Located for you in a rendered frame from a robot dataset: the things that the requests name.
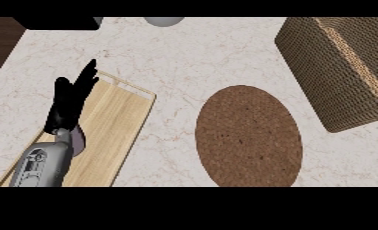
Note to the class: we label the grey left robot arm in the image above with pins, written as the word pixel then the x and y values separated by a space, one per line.
pixel 45 162

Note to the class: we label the pale wooden cutting board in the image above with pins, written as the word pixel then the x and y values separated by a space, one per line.
pixel 112 124

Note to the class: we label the brown wicker basket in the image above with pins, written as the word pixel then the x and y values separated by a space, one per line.
pixel 330 74

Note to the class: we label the purple sweet potato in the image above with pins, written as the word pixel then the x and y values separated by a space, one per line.
pixel 79 140

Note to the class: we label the black appliance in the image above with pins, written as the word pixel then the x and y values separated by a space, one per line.
pixel 60 22

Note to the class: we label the brown round placemat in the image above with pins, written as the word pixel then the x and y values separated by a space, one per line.
pixel 249 137

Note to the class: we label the grey rounded object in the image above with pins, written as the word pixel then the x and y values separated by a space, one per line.
pixel 165 21

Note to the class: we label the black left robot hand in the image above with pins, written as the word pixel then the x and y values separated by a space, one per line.
pixel 67 107

